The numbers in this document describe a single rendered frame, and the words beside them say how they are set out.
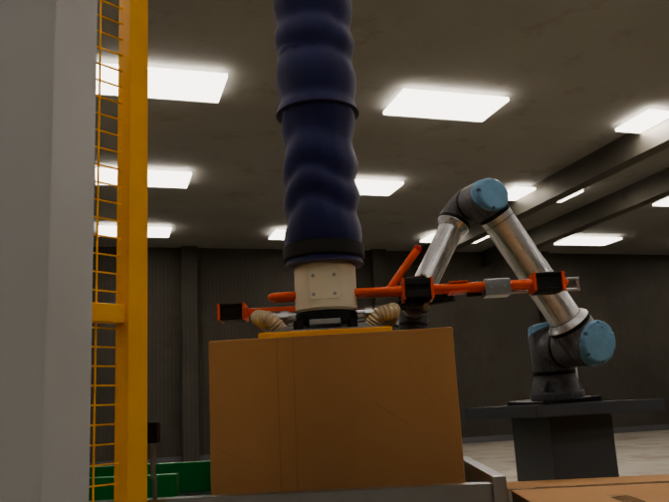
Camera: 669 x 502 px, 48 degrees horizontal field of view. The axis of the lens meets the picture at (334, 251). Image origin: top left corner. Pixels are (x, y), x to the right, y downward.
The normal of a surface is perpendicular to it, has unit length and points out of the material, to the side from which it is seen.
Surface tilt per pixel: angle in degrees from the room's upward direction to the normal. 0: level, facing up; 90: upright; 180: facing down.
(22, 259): 90
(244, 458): 90
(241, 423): 90
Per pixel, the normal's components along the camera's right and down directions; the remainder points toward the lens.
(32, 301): -0.05, -0.21
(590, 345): 0.42, -0.11
